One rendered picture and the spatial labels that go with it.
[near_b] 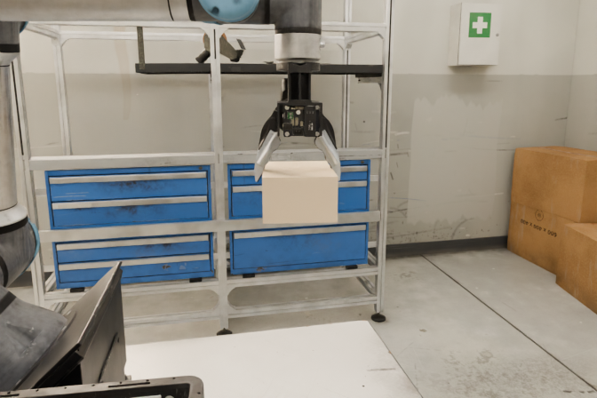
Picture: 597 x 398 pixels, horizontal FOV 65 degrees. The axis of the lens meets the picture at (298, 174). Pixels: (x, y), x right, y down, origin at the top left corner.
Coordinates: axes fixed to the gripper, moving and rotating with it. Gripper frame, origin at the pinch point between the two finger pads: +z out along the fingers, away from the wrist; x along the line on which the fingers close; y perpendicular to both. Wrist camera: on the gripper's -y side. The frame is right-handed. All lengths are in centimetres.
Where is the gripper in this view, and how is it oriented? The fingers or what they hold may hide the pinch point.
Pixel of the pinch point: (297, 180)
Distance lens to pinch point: 81.6
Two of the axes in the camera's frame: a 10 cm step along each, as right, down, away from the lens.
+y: 0.5, 1.9, -9.8
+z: 0.0, 9.8, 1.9
